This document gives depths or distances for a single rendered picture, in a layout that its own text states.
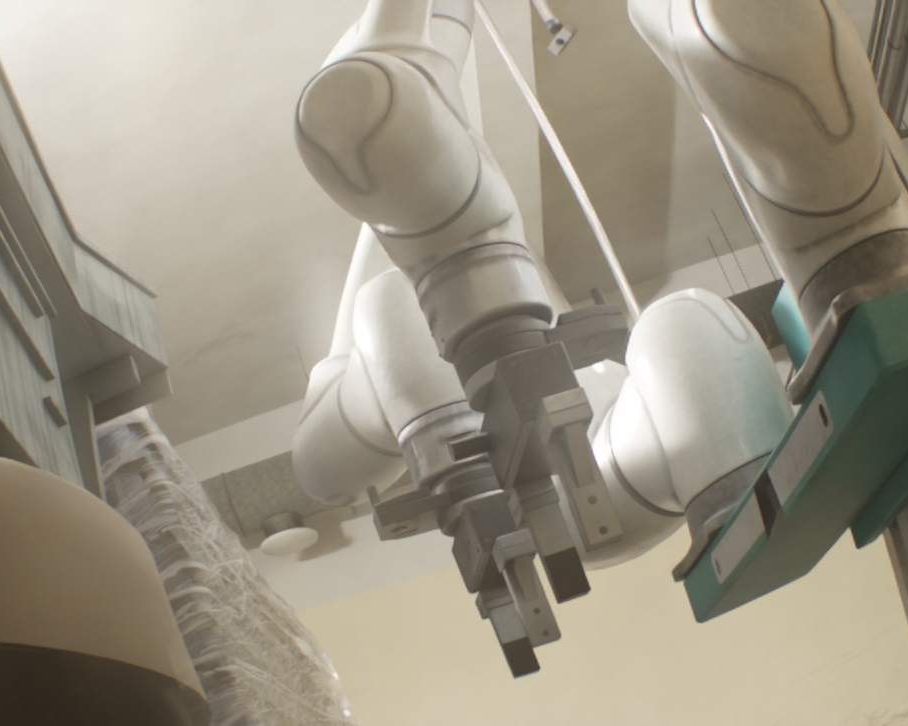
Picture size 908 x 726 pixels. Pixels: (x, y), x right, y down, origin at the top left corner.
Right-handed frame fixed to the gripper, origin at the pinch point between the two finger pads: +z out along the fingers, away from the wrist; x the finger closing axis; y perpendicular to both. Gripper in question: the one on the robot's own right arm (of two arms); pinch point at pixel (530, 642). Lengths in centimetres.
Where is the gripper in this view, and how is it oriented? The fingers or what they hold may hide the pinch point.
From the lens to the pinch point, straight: 142.1
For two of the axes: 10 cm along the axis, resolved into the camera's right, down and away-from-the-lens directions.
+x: -0.9, 4.2, 9.1
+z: 3.3, 8.7, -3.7
